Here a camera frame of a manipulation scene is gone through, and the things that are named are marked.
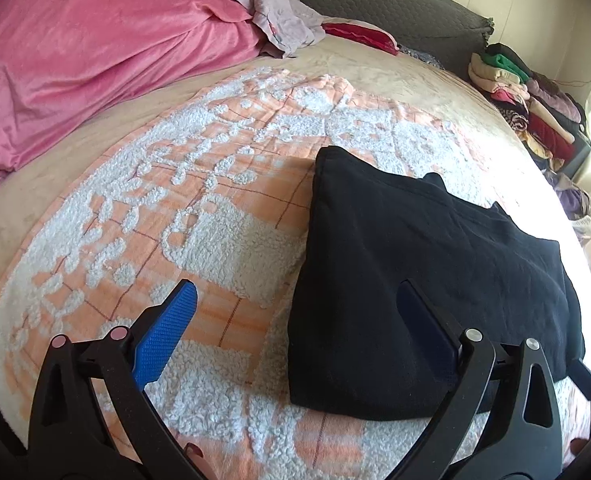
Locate lilac crumpled cloth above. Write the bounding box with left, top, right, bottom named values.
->
left=206, top=0, right=326, bottom=58

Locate red cloth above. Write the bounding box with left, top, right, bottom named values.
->
left=321, top=20, right=400, bottom=57

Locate black sweatshirt with orange patches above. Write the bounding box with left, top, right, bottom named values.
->
left=286, top=146, right=586, bottom=422

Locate orange and white fleece blanket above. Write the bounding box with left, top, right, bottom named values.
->
left=0, top=65, right=591, bottom=480

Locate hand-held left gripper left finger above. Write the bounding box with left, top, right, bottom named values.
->
left=28, top=280, right=206, bottom=480

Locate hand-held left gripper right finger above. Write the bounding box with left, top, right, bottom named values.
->
left=390, top=280, right=561, bottom=480

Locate pile of folded clothes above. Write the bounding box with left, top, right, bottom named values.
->
left=468, top=42, right=591, bottom=221

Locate dark storage box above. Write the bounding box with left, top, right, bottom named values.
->
left=560, top=137, right=591, bottom=182

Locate pink blanket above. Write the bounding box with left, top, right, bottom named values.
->
left=0, top=0, right=276, bottom=206

